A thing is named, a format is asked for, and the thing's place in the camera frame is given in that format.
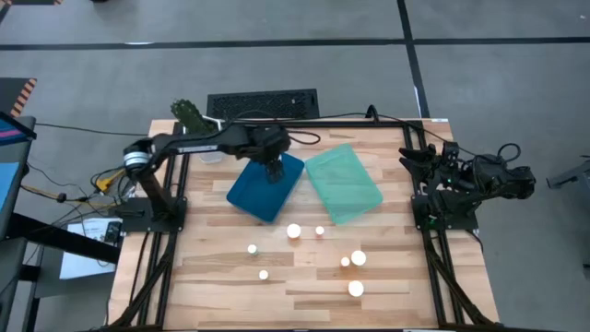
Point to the white hexagonal plant pot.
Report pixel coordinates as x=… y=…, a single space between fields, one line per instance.
x=211 y=158

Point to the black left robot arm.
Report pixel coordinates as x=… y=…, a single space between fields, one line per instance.
x=193 y=143

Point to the small white-capped medicine bottle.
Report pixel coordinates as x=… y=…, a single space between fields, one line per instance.
x=319 y=230
x=263 y=275
x=252 y=249
x=345 y=261

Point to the blue plastic bin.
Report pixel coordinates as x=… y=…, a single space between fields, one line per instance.
x=253 y=198

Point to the monitor with blue pink display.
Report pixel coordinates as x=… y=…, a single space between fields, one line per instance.
x=11 y=133

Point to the small black handheld device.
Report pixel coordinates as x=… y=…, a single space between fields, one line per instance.
x=112 y=232

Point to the light blue flat panel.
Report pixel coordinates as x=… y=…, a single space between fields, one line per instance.
x=7 y=182

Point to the grey chair base leg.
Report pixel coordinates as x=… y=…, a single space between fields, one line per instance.
x=571 y=175

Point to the black aluminium table frame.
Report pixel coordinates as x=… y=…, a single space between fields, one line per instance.
x=345 y=123

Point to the translucent green plastic bin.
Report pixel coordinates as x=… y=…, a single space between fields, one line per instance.
x=343 y=184

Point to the large white ball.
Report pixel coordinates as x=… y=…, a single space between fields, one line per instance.
x=356 y=288
x=358 y=257

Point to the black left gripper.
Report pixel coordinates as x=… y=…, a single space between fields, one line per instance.
x=271 y=143

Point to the dark grey desk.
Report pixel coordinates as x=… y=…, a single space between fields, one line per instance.
x=20 y=152

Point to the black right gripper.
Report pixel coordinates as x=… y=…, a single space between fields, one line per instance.
x=443 y=175

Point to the dark mat with striped edge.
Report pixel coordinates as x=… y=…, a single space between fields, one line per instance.
x=32 y=2
x=18 y=94

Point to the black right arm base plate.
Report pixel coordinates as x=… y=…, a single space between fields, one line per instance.
x=465 y=224

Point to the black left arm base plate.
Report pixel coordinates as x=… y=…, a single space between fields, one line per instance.
x=138 y=222

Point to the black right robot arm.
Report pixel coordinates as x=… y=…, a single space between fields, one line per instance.
x=507 y=180

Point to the white paper sheet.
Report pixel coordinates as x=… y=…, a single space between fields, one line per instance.
x=78 y=267

